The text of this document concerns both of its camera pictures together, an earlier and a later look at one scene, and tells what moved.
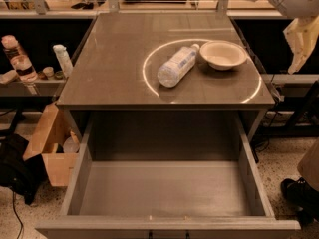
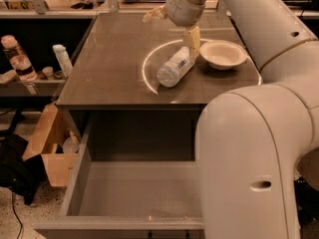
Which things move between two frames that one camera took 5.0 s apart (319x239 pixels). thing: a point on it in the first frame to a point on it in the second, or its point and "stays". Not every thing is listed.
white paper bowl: [222, 54] stays
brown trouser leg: [308, 166] stays
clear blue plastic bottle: [180, 63] stays
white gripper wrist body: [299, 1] to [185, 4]
